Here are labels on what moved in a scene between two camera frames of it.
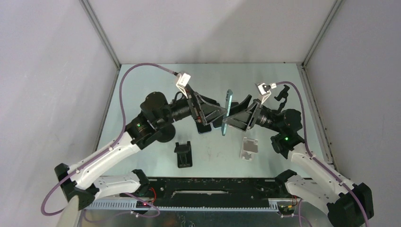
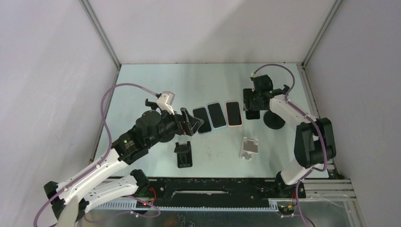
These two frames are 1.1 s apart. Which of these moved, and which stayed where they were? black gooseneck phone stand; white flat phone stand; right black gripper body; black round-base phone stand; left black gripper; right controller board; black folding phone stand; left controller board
Moved: left black gripper; right black gripper body; black gooseneck phone stand
Stayed: white flat phone stand; right controller board; left controller board; black folding phone stand; black round-base phone stand
